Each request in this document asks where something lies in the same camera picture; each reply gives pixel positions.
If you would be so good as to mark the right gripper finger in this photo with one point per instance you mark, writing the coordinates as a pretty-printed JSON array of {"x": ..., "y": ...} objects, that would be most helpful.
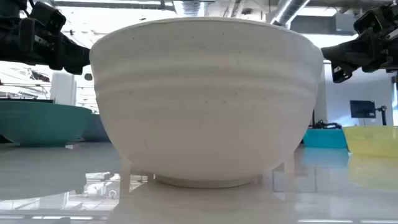
[{"x": 342, "y": 51}]

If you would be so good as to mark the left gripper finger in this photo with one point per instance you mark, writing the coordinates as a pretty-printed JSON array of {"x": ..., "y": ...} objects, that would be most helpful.
[{"x": 77, "y": 59}]

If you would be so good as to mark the yellow-green bowl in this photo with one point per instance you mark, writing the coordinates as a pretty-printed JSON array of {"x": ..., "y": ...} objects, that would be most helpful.
[{"x": 373, "y": 140}]

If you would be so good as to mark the cyan bowl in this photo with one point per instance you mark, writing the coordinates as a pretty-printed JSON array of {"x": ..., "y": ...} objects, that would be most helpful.
[{"x": 323, "y": 138}]

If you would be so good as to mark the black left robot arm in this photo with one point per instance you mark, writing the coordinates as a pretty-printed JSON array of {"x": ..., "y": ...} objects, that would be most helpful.
[{"x": 7, "y": 40}]

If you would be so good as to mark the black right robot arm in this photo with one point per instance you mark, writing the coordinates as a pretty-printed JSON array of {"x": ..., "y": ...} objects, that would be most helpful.
[{"x": 393, "y": 49}]

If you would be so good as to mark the white panel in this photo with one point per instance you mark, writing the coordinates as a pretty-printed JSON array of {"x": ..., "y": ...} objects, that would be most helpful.
[{"x": 63, "y": 90}]

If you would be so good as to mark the black monitor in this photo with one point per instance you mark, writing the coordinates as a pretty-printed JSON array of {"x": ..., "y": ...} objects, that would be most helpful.
[{"x": 362, "y": 109}]

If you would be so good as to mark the blue-grey bowl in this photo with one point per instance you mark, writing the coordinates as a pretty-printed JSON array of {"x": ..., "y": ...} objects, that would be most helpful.
[{"x": 94, "y": 130}]

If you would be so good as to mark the teal bowl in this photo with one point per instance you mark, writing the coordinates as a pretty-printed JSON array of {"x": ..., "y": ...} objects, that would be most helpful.
[{"x": 40, "y": 124}]

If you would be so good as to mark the black bench equipment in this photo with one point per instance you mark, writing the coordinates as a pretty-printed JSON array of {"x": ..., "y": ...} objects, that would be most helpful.
[{"x": 326, "y": 125}]

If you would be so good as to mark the large white speckled bowl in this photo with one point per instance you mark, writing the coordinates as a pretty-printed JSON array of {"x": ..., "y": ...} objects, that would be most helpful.
[{"x": 205, "y": 102}]

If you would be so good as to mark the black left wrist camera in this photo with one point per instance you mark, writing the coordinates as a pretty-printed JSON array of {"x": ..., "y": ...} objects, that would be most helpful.
[{"x": 48, "y": 15}]

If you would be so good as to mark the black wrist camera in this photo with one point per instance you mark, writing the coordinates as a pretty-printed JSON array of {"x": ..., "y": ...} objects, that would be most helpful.
[
  {"x": 373, "y": 17},
  {"x": 48, "y": 15}
]

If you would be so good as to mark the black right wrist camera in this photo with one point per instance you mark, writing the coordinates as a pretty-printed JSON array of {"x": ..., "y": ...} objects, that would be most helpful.
[{"x": 373, "y": 17}]

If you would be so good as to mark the silver ceiling duct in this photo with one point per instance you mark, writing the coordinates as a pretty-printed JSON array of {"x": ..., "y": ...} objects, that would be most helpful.
[{"x": 287, "y": 11}]

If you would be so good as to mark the ribbed ceiling duct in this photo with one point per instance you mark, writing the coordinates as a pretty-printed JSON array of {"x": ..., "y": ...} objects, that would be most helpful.
[{"x": 192, "y": 7}]

